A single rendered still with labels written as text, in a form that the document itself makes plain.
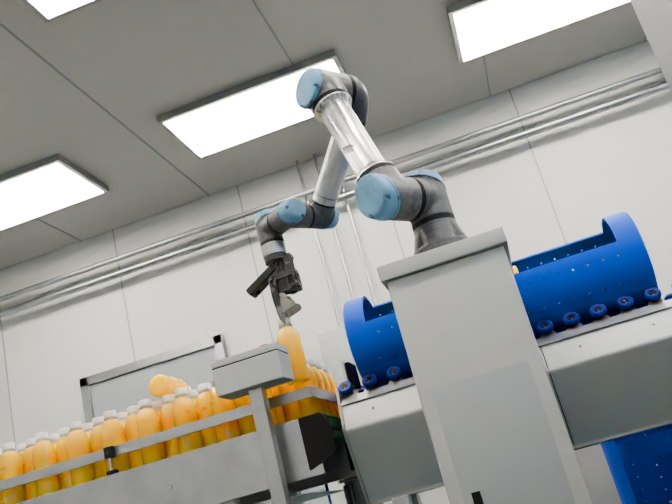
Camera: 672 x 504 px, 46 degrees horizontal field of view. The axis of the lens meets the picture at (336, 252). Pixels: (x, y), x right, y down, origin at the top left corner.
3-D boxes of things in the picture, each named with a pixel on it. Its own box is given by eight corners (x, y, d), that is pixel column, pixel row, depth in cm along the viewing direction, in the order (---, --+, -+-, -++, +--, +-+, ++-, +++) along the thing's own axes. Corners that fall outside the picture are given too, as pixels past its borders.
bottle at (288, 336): (314, 380, 235) (299, 321, 241) (306, 378, 229) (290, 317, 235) (293, 388, 237) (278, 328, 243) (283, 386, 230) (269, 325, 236)
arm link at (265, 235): (262, 206, 244) (248, 218, 250) (269, 238, 241) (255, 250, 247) (283, 207, 249) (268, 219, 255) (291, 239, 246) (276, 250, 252)
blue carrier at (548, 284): (664, 291, 214) (626, 197, 223) (358, 384, 230) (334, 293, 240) (655, 313, 240) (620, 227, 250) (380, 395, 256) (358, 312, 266)
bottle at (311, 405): (308, 420, 231) (293, 359, 237) (299, 425, 237) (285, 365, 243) (330, 416, 235) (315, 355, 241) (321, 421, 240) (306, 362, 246)
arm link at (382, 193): (433, 200, 204) (345, 64, 232) (390, 196, 194) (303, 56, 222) (408, 231, 211) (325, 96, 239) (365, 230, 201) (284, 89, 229)
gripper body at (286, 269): (296, 286, 237) (286, 249, 241) (269, 295, 238) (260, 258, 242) (304, 292, 244) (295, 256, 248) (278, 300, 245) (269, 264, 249)
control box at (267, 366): (283, 376, 216) (275, 340, 220) (216, 397, 220) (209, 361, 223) (295, 380, 225) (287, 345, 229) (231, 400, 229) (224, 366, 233)
